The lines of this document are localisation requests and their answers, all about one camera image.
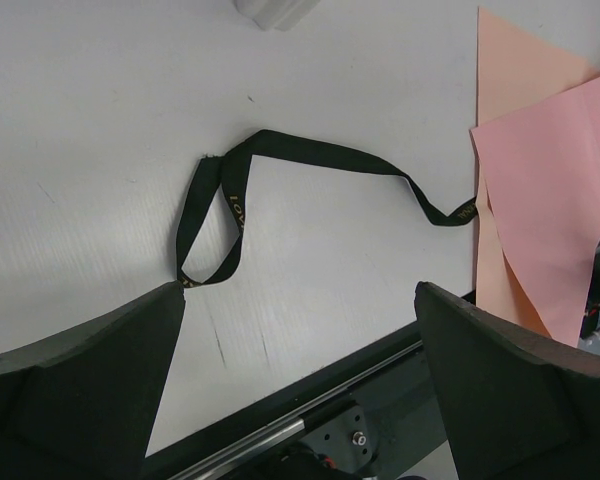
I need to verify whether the white ribbed ceramic vase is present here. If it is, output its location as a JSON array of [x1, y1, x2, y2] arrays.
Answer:
[[234, 0, 319, 31]]

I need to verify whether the pink wrapping paper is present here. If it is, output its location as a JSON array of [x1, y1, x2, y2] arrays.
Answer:
[[471, 9, 600, 346]]

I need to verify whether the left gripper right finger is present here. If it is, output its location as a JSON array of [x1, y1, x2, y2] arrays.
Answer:
[[415, 282, 600, 479]]

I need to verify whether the black gold-lettered ribbon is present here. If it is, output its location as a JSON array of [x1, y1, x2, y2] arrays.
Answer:
[[175, 129, 477, 289]]

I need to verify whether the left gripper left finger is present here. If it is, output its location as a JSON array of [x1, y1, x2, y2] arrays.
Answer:
[[0, 282, 185, 479]]

